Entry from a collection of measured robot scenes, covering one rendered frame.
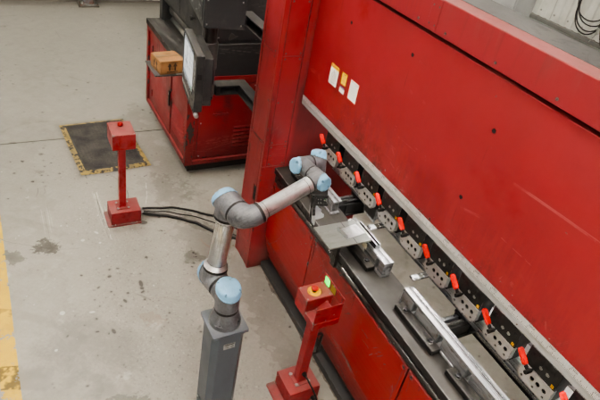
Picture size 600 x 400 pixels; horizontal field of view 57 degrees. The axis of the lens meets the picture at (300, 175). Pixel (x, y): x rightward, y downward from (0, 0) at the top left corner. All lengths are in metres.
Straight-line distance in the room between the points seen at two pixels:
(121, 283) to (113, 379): 0.76
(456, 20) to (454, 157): 0.55
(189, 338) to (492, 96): 2.37
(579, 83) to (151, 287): 2.96
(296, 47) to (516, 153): 1.58
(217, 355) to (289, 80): 1.61
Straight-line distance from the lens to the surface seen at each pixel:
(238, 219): 2.32
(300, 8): 3.19
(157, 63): 4.46
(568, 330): 2.17
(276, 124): 3.45
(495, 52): 2.17
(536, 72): 2.05
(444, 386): 2.63
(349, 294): 3.04
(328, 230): 2.97
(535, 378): 2.34
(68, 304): 3.89
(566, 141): 2.01
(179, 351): 3.60
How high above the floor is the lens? 2.81
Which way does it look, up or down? 33 degrees down
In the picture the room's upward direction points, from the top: 11 degrees clockwise
